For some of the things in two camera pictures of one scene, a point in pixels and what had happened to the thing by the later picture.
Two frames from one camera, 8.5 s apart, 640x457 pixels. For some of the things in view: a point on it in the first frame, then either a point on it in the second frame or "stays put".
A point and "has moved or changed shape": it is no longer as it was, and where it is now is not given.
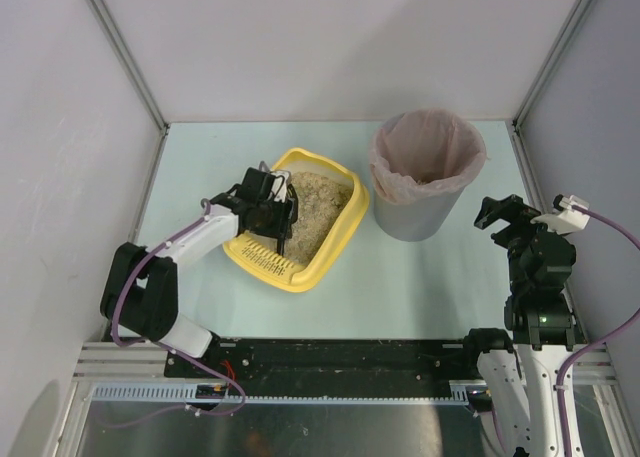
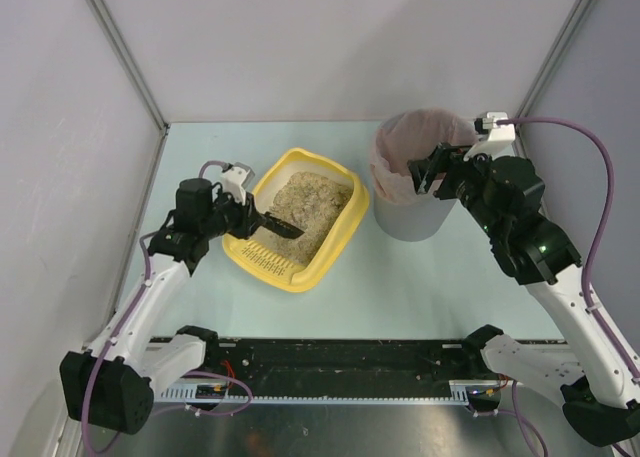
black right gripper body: x=507 y=217 to x=441 y=166
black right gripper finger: x=492 y=209 to x=422 y=170
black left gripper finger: x=294 y=211 to x=255 y=219
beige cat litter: x=321 y=202 stays put
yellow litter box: x=262 y=258 stays put
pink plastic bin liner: x=420 y=152 stays put
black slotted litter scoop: x=281 y=179 has moved or changed shape
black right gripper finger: x=515 y=211 to x=451 y=153
